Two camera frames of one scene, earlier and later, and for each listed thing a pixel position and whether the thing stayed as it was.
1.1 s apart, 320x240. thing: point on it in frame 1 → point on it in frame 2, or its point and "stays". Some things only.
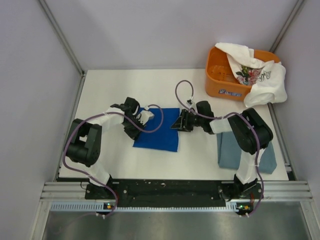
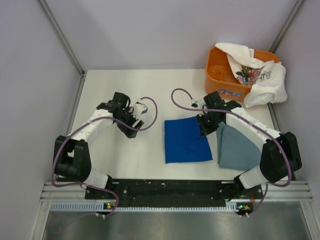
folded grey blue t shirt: [229, 154] stays
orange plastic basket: [221, 82] stays
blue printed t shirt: [165, 139] → [183, 142]
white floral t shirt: [267, 78] stays
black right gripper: [186, 126] → [204, 130]
